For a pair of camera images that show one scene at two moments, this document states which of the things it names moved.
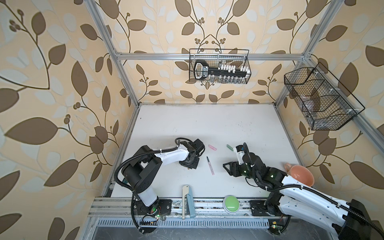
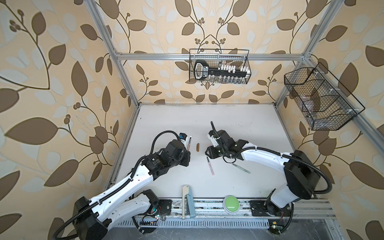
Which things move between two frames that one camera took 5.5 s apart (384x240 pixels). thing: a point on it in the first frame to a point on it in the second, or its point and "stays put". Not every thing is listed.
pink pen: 210,166 stays put
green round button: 231,204 stays put
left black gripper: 196,166 to 187,156
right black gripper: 233,166 to 211,154
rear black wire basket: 219,66 stays put
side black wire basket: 324,101 stays put
